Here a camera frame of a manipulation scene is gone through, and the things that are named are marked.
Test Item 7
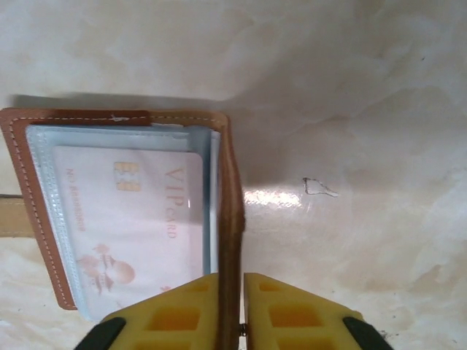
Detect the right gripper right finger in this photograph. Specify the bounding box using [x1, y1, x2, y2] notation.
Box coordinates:
[244, 271, 394, 350]

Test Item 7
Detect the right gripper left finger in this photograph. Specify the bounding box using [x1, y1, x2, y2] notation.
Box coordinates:
[76, 273, 222, 350]

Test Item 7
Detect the brown leather card holder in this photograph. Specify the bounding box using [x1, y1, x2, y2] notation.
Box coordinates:
[0, 107, 248, 350]

